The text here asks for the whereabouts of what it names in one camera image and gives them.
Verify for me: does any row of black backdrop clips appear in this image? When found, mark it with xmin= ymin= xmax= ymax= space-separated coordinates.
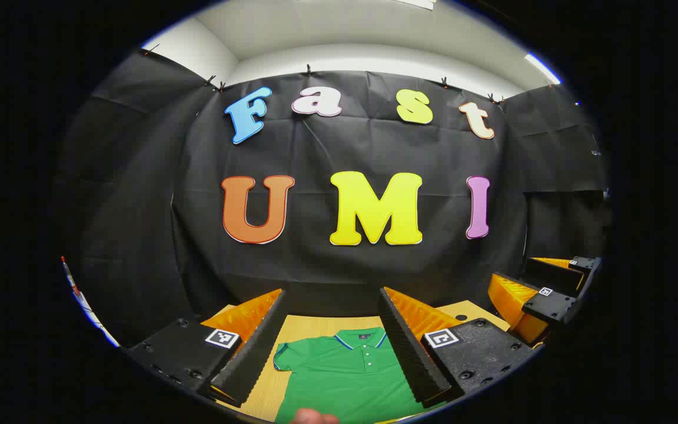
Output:
xmin=142 ymin=44 xmax=557 ymax=107

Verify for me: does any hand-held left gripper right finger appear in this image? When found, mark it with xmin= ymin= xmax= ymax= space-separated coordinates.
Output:
xmin=377 ymin=286 xmax=538 ymax=409

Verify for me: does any white side desk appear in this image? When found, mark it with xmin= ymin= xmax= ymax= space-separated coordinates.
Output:
xmin=61 ymin=255 xmax=121 ymax=348

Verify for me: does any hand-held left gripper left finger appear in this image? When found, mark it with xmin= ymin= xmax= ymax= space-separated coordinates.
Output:
xmin=126 ymin=287 xmax=290 ymax=408

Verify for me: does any green T-shirt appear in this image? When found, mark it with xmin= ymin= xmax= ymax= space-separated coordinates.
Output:
xmin=273 ymin=327 xmax=446 ymax=424

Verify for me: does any black backdrop cloth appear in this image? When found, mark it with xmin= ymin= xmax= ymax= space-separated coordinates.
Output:
xmin=51 ymin=47 xmax=613 ymax=348

